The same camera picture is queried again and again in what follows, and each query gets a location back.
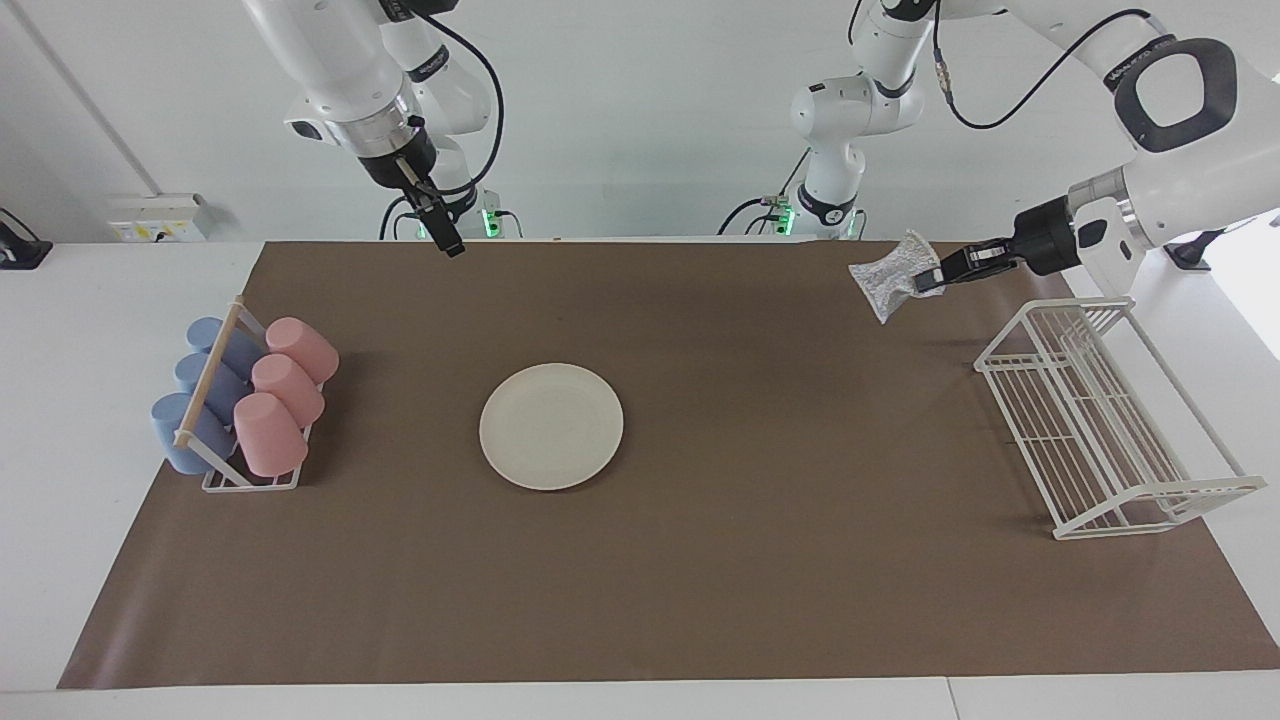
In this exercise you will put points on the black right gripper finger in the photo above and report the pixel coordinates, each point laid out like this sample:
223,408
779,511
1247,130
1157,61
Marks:
442,228

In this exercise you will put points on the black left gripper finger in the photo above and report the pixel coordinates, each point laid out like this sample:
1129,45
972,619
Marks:
927,282
955,265

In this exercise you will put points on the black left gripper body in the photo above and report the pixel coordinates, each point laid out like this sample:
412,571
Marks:
1040,240

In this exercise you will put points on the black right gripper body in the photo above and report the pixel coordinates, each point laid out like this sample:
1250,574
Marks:
398,158

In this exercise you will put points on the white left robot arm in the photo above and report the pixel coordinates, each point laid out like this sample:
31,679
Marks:
1200,170

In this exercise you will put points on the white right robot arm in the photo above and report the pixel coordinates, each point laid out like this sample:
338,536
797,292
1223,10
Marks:
340,70

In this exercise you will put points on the cream round plate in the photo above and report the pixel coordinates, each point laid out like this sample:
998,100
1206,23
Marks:
550,428

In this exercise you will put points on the pink plastic cup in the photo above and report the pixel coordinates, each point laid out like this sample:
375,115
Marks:
268,438
305,345
290,388

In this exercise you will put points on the blue plastic cup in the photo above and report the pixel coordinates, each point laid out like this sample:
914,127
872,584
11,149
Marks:
205,378
180,440
235,348

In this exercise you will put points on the cup holder rack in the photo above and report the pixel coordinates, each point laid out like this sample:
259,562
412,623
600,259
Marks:
205,385

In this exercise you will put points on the brown table mat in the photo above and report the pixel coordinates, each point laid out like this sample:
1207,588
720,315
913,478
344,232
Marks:
700,580

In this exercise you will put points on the black table clamp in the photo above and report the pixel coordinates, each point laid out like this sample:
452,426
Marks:
22,250

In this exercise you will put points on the black stand bracket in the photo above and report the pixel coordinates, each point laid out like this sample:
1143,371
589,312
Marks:
1195,250

